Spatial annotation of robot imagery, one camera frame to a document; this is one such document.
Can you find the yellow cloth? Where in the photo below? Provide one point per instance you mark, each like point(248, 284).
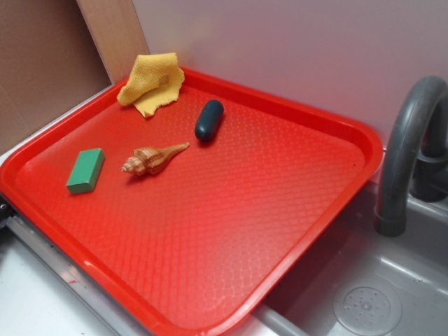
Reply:
point(154, 81)

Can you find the grey plastic faucet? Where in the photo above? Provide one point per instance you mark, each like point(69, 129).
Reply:
point(415, 163)

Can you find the light wooden board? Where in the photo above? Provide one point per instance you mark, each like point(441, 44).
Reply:
point(117, 34)

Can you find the green rectangular block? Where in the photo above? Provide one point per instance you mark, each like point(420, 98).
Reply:
point(85, 172)

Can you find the dark blue oval capsule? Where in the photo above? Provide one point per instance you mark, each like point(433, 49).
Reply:
point(209, 120)

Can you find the brown striped seashell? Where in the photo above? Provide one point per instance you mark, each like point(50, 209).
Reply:
point(151, 160)

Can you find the grey plastic sink basin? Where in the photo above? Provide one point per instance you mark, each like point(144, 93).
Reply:
point(353, 281)

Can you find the black object at left edge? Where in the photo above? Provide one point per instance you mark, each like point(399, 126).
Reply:
point(4, 211)

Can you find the red plastic tray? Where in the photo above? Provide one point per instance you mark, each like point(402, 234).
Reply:
point(193, 249)

